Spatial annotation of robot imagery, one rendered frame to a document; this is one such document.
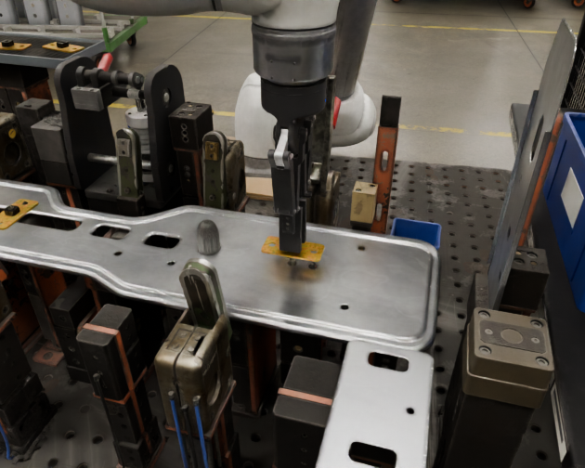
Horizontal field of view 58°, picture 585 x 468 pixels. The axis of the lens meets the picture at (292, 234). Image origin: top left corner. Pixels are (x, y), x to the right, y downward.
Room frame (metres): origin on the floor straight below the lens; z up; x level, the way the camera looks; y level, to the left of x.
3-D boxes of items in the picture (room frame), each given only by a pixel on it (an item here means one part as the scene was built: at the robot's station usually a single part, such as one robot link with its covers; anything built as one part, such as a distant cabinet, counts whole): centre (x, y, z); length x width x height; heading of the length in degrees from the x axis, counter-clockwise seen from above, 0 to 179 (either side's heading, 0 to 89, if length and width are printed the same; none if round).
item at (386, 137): (0.71, -0.14, 0.95); 0.03 x 0.01 x 0.50; 74
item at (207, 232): (0.62, 0.12, 1.02); 0.03 x 0.03 x 0.07
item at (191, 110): (0.86, 0.17, 0.91); 0.07 x 0.05 x 0.42; 164
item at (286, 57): (0.59, 0.00, 1.30); 0.09 x 0.09 x 0.06
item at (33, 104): (0.94, 0.48, 0.90); 0.05 x 0.05 x 0.40; 74
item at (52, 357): (0.73, 0.45, 0.84); 0.13 x 0.05 x 0.29; 164
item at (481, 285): (0.50, -0.25, 0.85); 0.12 x 0.03 x 0.30; 164
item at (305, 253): (0.59, 0.00, 1.03); 0.08 x 0.04 x 0.01; 75
